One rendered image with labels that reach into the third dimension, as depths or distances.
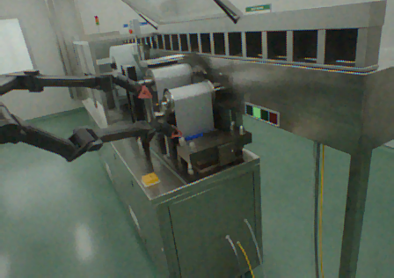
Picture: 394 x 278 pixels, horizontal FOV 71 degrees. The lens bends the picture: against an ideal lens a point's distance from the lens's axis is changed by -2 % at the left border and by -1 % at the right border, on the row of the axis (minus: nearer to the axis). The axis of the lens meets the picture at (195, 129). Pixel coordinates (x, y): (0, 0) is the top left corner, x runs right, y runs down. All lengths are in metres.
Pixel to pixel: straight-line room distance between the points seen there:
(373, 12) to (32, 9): 6.48
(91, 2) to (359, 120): 6.48
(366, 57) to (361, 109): 0.17
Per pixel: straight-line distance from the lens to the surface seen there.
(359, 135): 1.12
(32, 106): 7.08
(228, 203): 1.63
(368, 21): 1.04
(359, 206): 1.48
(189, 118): 1.60
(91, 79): 1.45
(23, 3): 6.97
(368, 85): 1.08
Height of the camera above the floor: 1.66
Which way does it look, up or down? 21 degrees down
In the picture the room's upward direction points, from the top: 7 degrees counter-clockwise
